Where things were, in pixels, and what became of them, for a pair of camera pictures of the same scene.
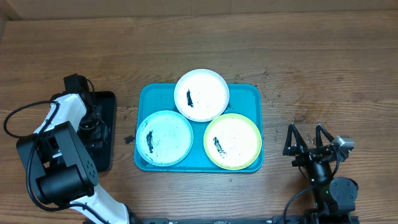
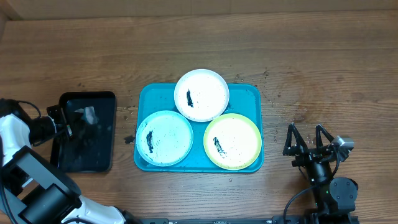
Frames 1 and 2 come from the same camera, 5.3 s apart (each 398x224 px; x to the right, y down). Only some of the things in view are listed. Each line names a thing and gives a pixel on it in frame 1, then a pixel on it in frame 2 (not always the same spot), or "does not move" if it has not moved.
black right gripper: [309, 154] does not move
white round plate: [201, 95] does not move
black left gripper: [94, 133] -> [58, 109]
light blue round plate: [164, 138] does not move
